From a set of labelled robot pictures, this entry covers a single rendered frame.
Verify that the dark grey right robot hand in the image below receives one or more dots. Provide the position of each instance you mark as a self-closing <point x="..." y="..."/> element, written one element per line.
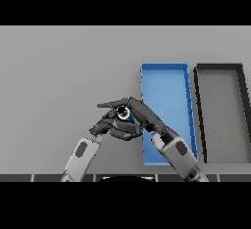
<point x="143" y="112"/>

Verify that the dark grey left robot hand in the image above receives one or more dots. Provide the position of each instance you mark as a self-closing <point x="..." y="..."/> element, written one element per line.
<point x="121" y="130"/>

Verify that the blue pipe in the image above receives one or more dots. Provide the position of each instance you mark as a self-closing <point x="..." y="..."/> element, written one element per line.
<point x="123" y="111"/>

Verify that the blue bin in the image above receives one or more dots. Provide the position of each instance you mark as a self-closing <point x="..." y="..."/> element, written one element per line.
<point x="166" y="89"/>

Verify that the dark grey bin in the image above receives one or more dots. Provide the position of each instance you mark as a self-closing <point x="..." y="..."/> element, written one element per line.
<point x="222" y="115"/>

